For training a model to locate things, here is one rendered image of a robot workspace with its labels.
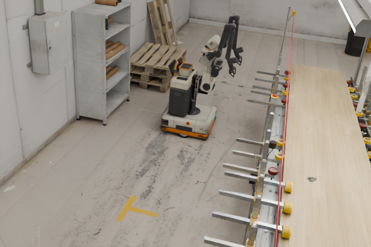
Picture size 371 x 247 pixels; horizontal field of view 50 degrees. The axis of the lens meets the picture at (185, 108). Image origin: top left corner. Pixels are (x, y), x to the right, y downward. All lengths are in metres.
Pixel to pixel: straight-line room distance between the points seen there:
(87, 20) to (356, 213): 3.71
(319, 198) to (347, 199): 0.21
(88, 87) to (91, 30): 0.80
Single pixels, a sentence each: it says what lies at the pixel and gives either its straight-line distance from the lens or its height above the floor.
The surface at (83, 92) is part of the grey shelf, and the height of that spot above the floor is 0.45.
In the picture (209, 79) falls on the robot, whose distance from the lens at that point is 5.16.
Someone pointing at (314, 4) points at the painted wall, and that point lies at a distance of 10.99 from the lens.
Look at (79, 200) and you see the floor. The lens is 4.34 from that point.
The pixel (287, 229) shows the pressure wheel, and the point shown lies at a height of 0.98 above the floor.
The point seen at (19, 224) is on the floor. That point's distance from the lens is 4.19.
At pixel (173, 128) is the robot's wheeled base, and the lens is 5.37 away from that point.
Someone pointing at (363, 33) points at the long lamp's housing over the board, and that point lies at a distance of 2.02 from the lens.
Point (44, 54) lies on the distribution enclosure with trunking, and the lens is 4.51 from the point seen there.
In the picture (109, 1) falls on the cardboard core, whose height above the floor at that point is 1.60.
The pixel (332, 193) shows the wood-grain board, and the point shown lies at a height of 0.90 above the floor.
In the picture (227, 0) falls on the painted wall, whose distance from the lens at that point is 11.10.
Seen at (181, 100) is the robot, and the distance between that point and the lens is 5.20.
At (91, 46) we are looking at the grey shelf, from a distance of 5.26.
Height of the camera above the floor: 2.75
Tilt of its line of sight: 26 degrees down
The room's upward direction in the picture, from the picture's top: 5 degrees clockwise
